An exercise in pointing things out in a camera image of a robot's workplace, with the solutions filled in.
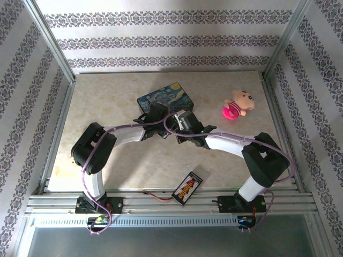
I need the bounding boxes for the starry night tin box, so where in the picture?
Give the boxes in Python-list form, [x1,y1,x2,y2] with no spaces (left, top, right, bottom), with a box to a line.
[137,82,195,115]

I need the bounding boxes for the pink plush toy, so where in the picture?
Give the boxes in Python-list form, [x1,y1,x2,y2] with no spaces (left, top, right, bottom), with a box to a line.
[221,89,256,120]

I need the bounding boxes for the black connector board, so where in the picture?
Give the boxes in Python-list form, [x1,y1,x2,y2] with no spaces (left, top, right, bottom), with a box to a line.
[171,171,204,206]

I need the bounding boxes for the wide aluminium mounting rails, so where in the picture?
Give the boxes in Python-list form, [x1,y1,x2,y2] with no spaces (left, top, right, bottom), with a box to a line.
[25,187,314,216]

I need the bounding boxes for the grey metal sheet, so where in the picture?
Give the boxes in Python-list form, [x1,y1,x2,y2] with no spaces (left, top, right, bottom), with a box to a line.
[26,226,317,257]

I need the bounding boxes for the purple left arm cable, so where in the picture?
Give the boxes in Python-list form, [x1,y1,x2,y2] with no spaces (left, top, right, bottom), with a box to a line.
[81,99,175,236]

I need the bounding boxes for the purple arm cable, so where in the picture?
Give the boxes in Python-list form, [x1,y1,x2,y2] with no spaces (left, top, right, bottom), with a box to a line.
[163,114,297,233]
[81,99,175,236]

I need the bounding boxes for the thin aluminium frame rail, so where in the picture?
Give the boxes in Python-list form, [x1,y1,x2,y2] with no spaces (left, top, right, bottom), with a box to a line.
[74,70,265,75]

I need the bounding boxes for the red black wire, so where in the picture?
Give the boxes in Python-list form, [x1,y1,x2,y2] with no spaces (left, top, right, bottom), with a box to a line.
[141,190,174,202]

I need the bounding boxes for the aluminium side rail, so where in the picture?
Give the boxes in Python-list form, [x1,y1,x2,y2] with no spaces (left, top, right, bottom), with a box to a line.
[40,80,77,194]
[259,71,306,192]

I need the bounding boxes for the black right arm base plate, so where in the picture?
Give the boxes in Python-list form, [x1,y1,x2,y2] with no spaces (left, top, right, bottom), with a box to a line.
[218,195,266,214]

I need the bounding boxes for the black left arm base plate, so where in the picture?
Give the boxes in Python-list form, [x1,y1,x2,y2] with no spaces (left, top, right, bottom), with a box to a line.
[76,196,124,215]

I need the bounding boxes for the white slotted cable duct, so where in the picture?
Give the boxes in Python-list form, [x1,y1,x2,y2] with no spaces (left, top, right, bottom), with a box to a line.
[29,215,240,229]

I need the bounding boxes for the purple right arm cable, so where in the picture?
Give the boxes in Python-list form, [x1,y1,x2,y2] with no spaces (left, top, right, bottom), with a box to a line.
[163,114,297,233]

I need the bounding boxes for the coloured wire connector cluster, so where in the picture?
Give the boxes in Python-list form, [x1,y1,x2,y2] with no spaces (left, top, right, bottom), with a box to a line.
[237,217,257,231]
[87,216,111,227]

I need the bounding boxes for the aluminium frame post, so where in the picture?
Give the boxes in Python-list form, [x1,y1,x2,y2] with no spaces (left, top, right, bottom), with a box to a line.
[23,0,77,84]
[262,0,316,80]

